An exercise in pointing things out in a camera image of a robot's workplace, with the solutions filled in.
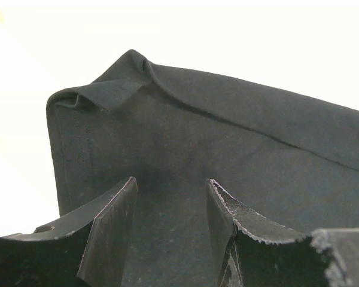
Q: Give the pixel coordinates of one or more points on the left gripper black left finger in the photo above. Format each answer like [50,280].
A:
[85,247]

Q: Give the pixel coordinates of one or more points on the black t shirt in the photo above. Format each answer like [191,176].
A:
[292,158]

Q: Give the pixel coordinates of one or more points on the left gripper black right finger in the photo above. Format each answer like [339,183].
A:
[250,250]

